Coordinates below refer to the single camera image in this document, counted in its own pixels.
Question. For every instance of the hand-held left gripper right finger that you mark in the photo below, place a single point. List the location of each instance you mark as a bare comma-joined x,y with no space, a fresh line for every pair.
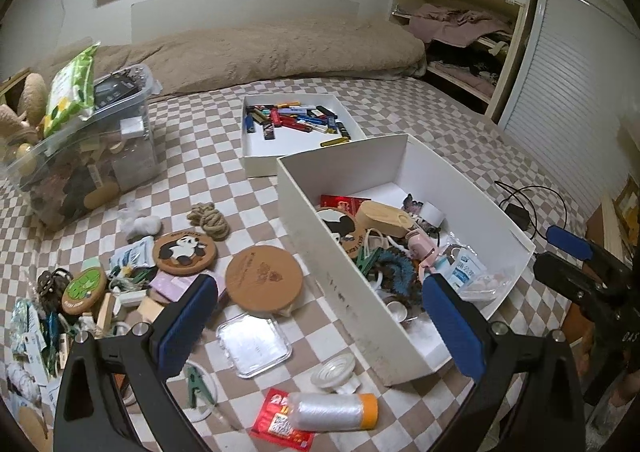
452,327

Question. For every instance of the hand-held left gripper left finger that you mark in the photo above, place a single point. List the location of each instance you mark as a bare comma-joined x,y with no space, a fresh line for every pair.
187,319

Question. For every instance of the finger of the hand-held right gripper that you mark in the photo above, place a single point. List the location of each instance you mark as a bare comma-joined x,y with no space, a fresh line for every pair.
565,274
570,241

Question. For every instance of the white shoe box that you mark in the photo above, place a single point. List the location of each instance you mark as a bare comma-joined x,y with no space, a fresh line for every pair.
340,292

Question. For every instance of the clear film roll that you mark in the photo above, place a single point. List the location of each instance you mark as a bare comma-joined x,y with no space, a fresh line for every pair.
330,412

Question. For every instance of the person's right hand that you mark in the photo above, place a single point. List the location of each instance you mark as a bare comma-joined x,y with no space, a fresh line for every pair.
622,389

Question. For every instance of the purple notebook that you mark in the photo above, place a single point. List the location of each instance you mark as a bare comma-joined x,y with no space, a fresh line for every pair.
172,287

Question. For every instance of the black power adapter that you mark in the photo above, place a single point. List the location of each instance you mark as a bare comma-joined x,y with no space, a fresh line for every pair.
517,217

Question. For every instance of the grey white charger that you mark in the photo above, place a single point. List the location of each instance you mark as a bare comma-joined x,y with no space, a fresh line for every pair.
131,298

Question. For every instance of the blue white packet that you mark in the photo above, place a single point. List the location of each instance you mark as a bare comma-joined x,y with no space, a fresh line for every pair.
465,267
132,252

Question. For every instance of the large green clothes peg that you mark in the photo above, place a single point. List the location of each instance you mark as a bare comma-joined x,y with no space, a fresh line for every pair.
197,384

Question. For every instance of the round brown panda coaster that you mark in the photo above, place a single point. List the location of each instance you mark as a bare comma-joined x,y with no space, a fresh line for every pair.
185,253

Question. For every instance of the clear plastic case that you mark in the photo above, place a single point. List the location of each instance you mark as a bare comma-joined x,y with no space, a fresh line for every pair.
255,346

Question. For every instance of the blue scrunchie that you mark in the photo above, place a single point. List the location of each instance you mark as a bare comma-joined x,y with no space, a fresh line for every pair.
400,277

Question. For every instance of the large wooden clothespin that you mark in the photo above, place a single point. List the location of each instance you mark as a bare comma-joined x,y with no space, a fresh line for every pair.
105,314

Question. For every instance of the pink plastic gadget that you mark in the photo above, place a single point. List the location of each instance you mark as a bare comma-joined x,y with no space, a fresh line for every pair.
420,249

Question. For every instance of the round cork coaster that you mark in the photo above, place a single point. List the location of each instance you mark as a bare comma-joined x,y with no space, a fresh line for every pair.
264,281

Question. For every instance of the white tissue wad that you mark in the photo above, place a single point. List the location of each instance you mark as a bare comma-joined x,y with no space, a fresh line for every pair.
142,227

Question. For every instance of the green frog coaster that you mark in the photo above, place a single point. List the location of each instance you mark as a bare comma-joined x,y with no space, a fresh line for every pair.
84,291

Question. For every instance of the red foil packet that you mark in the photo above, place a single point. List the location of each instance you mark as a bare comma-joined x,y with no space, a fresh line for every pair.
272,424

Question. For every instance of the brown hair claw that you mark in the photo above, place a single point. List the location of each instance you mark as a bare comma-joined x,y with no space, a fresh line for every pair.
52,287

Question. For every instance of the black white panda coaster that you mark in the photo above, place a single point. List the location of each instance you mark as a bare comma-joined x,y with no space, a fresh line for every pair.
340,232

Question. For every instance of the white slatted door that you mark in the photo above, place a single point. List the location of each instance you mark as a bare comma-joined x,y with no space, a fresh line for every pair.
570,81

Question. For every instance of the blue floral pouch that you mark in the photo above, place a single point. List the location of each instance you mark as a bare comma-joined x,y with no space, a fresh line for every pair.
25,324

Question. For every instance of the red flat packet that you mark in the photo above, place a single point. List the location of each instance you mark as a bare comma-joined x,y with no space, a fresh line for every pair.
342,204

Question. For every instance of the clear plastic storage bin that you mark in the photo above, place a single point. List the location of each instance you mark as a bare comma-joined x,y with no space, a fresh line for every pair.
135,161

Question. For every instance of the white shallow box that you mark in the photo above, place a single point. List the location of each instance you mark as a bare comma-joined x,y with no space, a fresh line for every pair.
265,159

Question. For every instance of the checkered bed sheet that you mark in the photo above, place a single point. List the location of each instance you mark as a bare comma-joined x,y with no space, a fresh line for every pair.
200,141

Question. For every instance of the cream closet shelf unit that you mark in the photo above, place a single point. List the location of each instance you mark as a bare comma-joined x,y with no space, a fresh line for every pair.
515,56

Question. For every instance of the dark clothes pile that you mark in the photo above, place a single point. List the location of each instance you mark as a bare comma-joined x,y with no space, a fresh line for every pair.
465,61

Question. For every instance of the yellow ball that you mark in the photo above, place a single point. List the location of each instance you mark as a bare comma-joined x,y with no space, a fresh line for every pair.
25,157

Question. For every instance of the pile of colourful lighters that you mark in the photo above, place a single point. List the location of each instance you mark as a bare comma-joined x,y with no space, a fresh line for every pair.
300,119

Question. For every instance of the black device box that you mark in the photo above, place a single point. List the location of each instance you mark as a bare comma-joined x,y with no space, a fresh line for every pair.
115,90

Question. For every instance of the green dotted snack bag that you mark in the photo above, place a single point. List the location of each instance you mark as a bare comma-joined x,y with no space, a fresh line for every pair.
70,86

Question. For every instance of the beige fluffy blanket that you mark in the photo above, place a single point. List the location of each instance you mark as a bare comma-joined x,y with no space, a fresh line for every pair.
250,56

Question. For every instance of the wooden frame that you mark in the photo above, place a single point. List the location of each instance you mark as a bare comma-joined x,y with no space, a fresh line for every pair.
622,212

